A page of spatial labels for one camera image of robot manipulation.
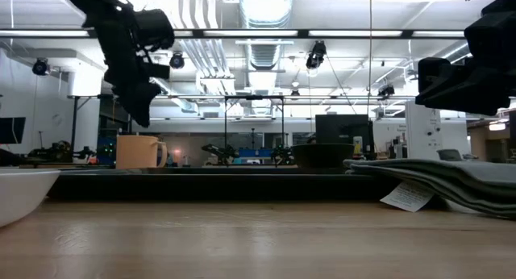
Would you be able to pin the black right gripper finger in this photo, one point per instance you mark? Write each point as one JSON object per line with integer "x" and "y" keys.
{"x": 439, "y": 83}

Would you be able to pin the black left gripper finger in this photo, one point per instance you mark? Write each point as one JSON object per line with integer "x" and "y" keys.
{"x": 139, "y": 107}

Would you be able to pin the grey cloth napkin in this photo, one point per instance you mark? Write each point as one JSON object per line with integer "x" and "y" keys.
{"x": 463, "y": 178}

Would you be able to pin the black bowl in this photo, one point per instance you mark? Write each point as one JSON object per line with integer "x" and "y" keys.
{"x": 322, "y": 156}

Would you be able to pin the white round plate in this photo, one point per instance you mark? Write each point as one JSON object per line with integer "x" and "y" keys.
{"x": 20, "y": 190}

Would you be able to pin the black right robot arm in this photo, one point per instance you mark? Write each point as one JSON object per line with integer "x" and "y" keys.
{"x": 502, "y": 2}

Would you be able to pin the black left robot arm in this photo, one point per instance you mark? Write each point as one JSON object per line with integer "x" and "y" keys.
{"x": 96, "y": 13}

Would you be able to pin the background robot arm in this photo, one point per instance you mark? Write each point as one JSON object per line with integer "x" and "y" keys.
{"x": 52, "y": 152}
{"x": 219, "y": 152}
{"x": 282, "y": 154}

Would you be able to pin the black plastic tray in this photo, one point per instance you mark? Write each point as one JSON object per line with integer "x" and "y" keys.
{"x": 221, "y": 186}

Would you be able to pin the orange mug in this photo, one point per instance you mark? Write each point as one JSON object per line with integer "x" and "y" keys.
{"x": 137, "y": 152}

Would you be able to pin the black ceiling spotlight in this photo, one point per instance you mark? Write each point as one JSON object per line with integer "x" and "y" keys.
{"x": 177, "y": 61}
{"x": 316, "y": 55}
{"x": 40, "y": 67}
{"x": 386, "y": 91}

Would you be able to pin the white cabinet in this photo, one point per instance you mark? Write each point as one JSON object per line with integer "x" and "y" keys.
{"x": 423, "y": 130}

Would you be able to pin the blue equipment box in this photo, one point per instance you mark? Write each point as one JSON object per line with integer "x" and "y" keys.
{"x": 106, "y": 150}

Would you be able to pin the grey office chair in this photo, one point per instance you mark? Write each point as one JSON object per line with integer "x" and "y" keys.
{"x": 449, "y": 155}

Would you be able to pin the black computer monitor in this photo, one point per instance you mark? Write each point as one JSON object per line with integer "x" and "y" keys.
{"x": 342, "y": 130}

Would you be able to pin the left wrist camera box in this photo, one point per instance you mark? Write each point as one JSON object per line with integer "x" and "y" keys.
{"x": 155, "y": 29}

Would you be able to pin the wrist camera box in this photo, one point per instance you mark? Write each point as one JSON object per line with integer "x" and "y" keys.
{"x": 155, "y": 29}
{"x": 492, "y": 37}

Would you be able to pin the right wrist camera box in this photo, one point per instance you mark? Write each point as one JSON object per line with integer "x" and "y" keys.
{"x": 492, "y": 37}

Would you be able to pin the black background frame stand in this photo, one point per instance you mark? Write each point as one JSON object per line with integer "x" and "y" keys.
{"x": 254, "y": 97}

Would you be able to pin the dark wall screen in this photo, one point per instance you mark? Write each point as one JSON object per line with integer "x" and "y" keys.
{"x": 12, "y": 130}

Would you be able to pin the silver ventilation duct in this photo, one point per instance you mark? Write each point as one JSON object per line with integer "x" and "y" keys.
{"x": 264, "y": 13}

